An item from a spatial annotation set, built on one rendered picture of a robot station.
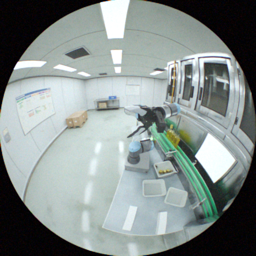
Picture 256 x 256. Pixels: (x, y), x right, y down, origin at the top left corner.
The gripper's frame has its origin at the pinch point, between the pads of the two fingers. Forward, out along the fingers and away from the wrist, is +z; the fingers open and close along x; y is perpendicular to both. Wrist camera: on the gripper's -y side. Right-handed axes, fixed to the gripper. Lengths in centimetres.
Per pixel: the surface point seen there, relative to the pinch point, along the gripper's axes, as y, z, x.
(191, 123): 0, -80, -25
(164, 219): -57, -4, -54
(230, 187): -83, -57, -26
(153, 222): -57, 4, -59
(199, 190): -56, -43, -47
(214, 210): -91, -40, -40
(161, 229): -65, 3, -52
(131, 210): -35, 15, -55
